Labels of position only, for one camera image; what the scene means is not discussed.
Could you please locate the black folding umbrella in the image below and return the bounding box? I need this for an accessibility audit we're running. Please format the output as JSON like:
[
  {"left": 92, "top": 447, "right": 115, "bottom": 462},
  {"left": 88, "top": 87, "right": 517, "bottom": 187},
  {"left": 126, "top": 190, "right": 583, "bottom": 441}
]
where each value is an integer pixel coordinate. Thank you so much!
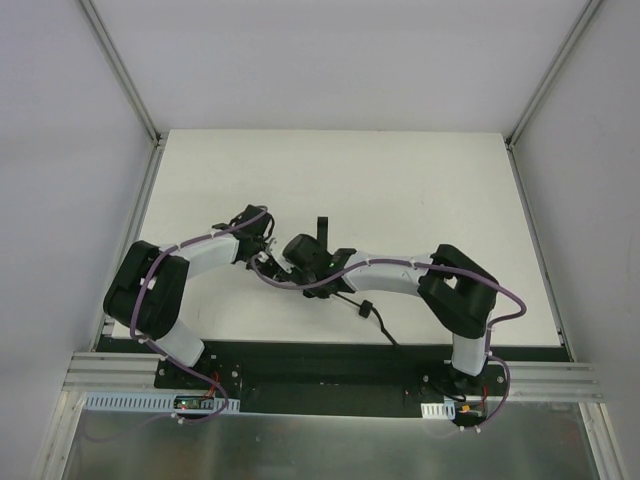
[{"left": 269, "top": 216, "right": 399, "bottom": 347}]

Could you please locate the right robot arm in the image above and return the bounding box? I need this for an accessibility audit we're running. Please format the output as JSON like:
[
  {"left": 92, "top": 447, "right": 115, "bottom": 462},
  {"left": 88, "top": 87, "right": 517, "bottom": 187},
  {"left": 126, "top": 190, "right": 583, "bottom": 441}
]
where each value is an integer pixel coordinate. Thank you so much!
[{"left": 276, "top": 234, "right": 498, "bottom": 377}]

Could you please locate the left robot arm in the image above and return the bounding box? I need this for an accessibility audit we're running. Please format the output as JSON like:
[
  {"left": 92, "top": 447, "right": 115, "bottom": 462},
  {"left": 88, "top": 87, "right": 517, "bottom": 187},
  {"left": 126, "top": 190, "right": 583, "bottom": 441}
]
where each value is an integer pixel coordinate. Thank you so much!
[{"left": 103, "top": 204, "right": 274, "bottom": 368}]

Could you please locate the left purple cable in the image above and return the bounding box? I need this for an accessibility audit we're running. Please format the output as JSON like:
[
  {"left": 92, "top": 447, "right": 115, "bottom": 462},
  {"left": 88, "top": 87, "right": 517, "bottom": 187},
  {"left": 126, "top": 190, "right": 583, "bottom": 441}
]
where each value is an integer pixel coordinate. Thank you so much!
[{"left": 128, "top": 205, "right": 276, "bottom": 371}]

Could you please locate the right white cable duct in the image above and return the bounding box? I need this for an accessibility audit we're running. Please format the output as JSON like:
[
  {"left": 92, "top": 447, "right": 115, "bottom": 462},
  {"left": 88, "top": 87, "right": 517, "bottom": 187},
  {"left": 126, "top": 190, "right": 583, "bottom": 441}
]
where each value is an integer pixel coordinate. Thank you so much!
[{"left": 420, "top": 402, "right": 456, "bottom": 421}]

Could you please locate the white cable duct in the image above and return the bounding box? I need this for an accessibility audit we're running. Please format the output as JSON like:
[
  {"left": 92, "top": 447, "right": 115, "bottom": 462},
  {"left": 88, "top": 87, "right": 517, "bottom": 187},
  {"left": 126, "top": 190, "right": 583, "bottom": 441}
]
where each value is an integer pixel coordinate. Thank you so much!
[
  {"left": 420, "top": 402, "right": 456, "bottom": 421},
  {"left": 84, "top": 392, "right": 240, "bottom": 415}
]

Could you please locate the aluminium cross rail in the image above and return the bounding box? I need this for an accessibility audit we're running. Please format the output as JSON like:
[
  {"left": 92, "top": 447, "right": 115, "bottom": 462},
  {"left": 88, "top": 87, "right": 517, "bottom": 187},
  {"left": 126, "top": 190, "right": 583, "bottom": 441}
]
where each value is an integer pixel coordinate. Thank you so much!
[{"left": 62, "top": 352, "right": 605, "bottom": 403}]

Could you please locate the left white cable duct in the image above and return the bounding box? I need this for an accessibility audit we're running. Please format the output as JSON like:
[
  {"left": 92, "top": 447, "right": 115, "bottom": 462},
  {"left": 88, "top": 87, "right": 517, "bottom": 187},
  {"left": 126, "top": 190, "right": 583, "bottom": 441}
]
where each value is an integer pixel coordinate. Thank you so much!
[{"left": 84, "top": 392, "right": 240, "bottom": 415}]

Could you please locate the left aluminium frame post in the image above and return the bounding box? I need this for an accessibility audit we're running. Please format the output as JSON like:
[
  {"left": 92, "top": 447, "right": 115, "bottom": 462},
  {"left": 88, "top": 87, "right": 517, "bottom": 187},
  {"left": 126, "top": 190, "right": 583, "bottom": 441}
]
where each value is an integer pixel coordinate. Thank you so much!
[{"left": 76, "top": 0, "right": 162, "bottom": 146}]

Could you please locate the aluminium frame post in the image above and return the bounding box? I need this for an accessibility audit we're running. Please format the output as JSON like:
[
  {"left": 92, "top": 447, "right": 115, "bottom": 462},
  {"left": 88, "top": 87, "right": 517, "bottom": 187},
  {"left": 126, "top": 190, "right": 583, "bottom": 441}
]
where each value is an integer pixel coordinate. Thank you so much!
[
  {"left": 76, "top": 0, "right": 162, "bottom": 146},
  {"left": 505, "top": 0, "right": 607, "bottom": 150}
]

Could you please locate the right aluminium frame post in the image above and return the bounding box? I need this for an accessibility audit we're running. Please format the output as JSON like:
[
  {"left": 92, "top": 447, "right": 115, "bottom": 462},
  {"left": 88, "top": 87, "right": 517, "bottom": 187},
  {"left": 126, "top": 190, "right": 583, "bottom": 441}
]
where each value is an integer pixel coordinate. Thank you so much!
[{"left": 505, "top": 0, "right": 607, "bottom": 150}]

